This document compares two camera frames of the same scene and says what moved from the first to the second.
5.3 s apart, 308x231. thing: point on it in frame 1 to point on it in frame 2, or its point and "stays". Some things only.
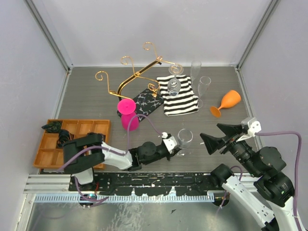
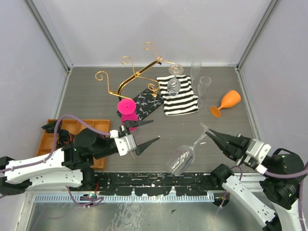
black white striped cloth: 186,102 stays
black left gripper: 174,152 to 126,133
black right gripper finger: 213,144 to 234,147
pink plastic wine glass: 129,118 stays
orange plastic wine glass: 232,98 stays
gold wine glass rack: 153,87 stays
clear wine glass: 174,85 stays
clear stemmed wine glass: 185,136 to 183,157
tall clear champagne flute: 195,69 stays
